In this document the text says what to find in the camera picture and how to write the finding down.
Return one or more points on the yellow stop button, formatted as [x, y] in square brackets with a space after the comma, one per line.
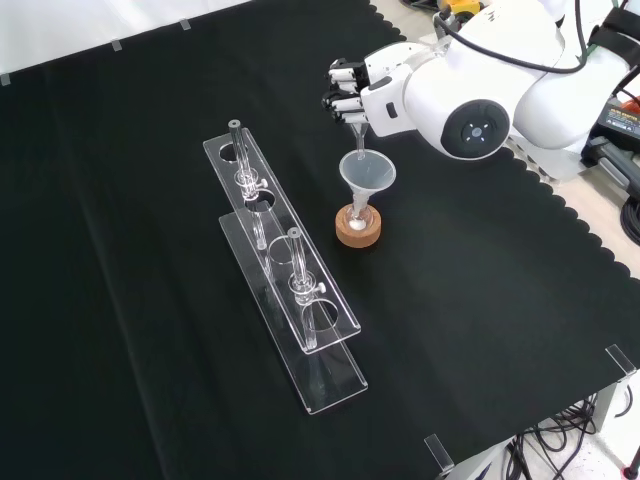
[462, 5]

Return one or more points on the clear cloth clip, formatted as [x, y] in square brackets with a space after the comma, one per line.
[621, 361]
[439, 452]

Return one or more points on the black and orange power box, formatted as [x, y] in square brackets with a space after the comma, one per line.
[617, 130]

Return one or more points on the black bench cloth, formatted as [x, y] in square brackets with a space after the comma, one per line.
[150, 300]

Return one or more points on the small round-bottom glass flask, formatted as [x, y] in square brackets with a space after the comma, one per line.
[357, 224]

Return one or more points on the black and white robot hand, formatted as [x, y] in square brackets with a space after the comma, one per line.
[385, 90]

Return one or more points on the clear plastic funnel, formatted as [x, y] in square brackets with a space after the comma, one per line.
[372, 172]

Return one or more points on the clear acrylic funnel stand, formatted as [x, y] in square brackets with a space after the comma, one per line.
[320, 300]

